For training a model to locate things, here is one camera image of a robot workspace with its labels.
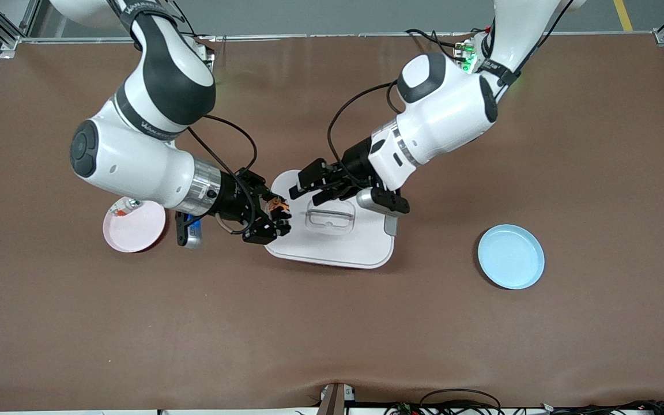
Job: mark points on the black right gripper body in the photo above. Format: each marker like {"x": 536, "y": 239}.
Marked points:
{"x": 233, "y": 198}

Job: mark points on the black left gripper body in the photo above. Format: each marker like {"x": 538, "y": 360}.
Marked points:
{"x": 355, "y": 159}

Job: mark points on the orange push-button switch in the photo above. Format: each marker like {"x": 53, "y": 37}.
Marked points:
{"x": 277, "y": 203}

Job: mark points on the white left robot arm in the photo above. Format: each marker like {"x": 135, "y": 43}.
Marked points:
{"x": 447, "y": 115}

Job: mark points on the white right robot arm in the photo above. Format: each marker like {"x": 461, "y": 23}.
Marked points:
{"x": 136, "y": 167}

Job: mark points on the white lidded storage box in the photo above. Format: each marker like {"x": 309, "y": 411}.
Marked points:
{"x": 332, "y": 248}

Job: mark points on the pink round plate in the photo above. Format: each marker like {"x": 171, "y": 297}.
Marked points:
{"x": 133, "y": 230}

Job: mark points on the light blue round plate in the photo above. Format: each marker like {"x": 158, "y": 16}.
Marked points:
{"x": 510, "y": 256}

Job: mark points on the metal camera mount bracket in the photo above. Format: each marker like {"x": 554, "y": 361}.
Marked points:
{"x": 335, "y": 400}

